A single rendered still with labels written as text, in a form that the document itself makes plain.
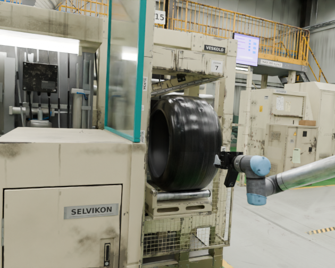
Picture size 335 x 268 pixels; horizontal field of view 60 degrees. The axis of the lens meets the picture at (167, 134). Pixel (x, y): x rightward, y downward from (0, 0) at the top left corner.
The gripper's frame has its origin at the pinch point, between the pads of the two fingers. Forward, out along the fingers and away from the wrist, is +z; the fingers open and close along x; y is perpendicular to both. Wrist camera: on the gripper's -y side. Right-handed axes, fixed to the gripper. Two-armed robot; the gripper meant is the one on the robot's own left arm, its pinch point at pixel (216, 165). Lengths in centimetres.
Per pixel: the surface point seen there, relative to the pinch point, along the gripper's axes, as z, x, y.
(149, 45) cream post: 21, 29, 63
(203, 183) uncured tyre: 17.7, -2.6, -11.0
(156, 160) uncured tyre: 61, 10, -1
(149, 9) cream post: 19, 29, 82
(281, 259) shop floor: 99, -132, -100
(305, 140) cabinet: 316, -399, 22
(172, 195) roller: 23.7, 13.4, -17.9
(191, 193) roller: 23.8, 1.9, -17.6
